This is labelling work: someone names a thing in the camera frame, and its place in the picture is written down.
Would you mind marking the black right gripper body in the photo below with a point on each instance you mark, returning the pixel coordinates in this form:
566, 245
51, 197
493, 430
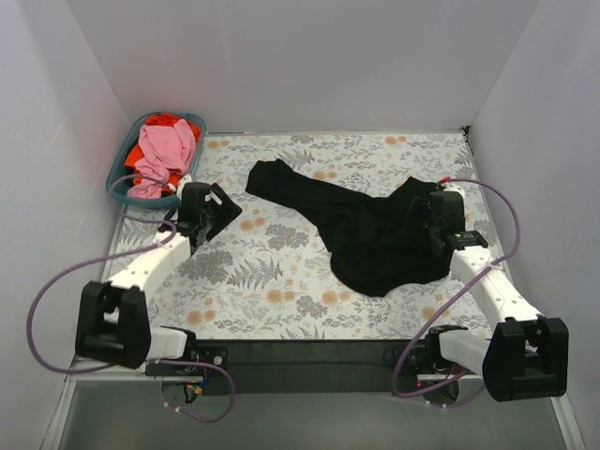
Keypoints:
423, 225

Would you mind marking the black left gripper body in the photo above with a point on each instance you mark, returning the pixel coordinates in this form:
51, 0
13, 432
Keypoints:
214, 216

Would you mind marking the black t shirt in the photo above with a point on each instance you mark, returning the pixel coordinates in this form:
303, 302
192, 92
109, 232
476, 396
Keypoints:
376, 245

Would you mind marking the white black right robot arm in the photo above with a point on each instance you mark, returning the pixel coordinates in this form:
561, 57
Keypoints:
527, 354

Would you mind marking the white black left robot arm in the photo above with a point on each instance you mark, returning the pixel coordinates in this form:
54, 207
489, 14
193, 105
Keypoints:
113, 323

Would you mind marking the pink t shirt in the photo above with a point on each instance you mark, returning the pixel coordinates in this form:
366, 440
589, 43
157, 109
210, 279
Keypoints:
161, 154

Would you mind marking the floral patterned table mat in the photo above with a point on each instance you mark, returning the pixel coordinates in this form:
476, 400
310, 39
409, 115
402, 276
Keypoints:
268, 275

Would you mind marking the teal plastic laundry basket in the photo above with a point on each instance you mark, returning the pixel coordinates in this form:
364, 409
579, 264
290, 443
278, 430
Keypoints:
118, 169

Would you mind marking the orange t shirt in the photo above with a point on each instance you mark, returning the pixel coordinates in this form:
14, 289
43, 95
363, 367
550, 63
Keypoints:
136, 159

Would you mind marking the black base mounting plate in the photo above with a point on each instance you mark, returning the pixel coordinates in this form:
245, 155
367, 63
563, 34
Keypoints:
306, 366

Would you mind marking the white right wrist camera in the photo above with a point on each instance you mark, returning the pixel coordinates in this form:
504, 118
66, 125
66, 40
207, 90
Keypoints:
447, 185

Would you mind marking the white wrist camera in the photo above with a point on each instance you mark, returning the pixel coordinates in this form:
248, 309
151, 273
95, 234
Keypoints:
175, 186
447, 185

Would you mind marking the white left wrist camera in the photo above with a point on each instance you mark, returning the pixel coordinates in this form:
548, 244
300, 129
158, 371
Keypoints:
175, 186

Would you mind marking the aluminium frame rail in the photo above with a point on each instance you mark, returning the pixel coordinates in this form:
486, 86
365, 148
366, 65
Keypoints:
119, 409

